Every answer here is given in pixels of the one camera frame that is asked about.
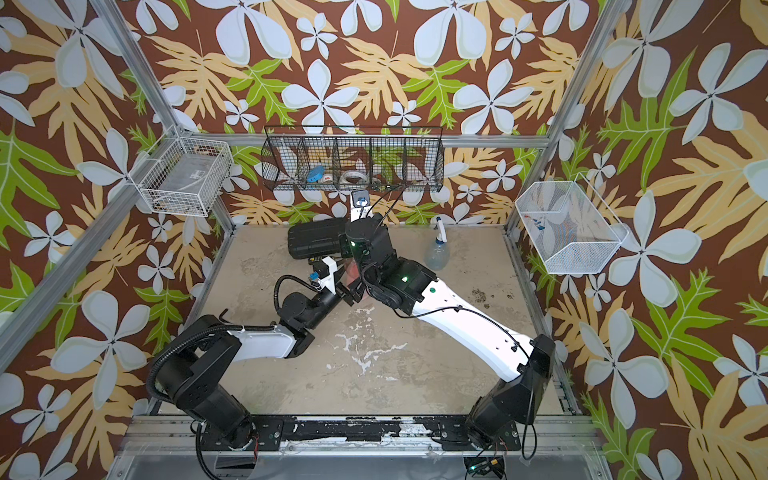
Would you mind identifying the white tape roll in basket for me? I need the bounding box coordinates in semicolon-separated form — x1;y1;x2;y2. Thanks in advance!
340;170;369;185

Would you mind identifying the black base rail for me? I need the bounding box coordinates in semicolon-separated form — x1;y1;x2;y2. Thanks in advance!
239;415;522;452

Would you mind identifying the blue round item in basket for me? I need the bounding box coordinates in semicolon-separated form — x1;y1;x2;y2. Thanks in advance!
307;165;325;183

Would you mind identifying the orange translucent spray bottle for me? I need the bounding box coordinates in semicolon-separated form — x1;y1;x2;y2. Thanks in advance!
337;259;360;290

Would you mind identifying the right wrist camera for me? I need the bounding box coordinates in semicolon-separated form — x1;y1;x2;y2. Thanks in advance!
349;190;372;221

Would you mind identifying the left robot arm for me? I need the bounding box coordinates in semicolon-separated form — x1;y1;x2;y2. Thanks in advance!
146;268;365;450

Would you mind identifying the black wire wall basket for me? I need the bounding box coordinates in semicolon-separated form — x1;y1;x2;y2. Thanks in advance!
257;126;445;192

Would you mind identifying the white wire basket left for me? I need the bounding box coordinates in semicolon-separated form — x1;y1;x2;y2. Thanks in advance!
133;135;234;217

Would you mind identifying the blue white spray nozzle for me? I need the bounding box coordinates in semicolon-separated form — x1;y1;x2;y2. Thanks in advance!
435;216;447;245

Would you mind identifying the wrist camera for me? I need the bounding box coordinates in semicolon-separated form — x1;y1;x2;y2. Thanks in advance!
308;271;326;290
349;190;372;221

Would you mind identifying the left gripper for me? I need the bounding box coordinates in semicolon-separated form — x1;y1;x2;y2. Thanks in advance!
304;257;363;332

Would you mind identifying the clear blue spray bottle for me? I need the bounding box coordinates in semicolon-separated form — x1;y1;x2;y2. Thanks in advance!
425;239;450;271

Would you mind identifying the black plastic case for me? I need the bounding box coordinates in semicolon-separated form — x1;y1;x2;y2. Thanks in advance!
287;218;348;260

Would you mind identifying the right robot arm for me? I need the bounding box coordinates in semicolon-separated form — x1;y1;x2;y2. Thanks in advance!
340;214;555;448

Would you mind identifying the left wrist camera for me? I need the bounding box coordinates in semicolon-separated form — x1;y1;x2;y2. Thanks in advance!
308;271;326;290

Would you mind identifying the white wire basket right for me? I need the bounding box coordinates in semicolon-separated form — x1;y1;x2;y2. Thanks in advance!
515;175;629;276

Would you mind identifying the white wire basket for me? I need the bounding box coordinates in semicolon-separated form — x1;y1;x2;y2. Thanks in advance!
515;175;629;276
133;135;234;217

